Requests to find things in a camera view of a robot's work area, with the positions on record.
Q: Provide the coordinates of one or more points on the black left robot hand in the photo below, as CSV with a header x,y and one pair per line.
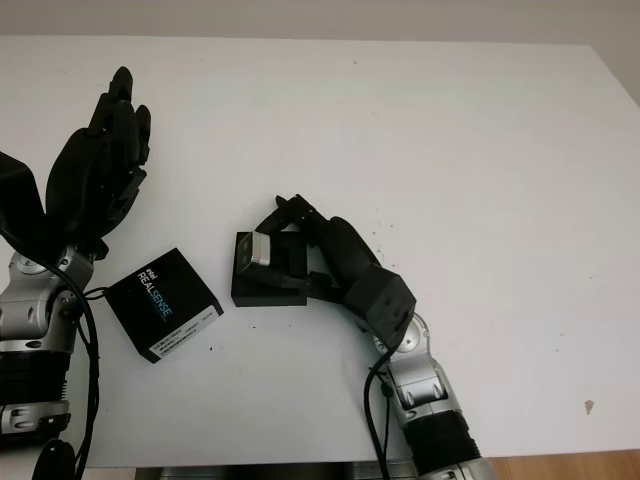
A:
x,y
85,185

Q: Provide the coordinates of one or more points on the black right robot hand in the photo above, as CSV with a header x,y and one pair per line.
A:
x,y
345,250

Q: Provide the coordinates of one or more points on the silver depth camera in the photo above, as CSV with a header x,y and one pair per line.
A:
x,y
260,252

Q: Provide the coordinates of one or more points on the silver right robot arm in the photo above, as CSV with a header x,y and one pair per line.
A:
x,y
425,380

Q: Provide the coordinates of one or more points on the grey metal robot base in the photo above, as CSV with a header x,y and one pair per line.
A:
x,y
275,471

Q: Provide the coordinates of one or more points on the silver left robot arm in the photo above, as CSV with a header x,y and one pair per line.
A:
x,y
35,310

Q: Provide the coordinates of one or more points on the black RealSense box lid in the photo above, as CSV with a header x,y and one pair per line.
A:
x,y
160,305

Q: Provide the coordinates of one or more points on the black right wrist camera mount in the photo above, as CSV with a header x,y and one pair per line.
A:
x,y
382,300

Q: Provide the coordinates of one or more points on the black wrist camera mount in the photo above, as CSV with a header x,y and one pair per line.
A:
x,y
20,200
382,300

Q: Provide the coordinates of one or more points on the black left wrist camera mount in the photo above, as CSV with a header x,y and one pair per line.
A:
x,y
20,200

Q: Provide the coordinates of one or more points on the black camera box base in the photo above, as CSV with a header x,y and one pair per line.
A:
x,y
270,295

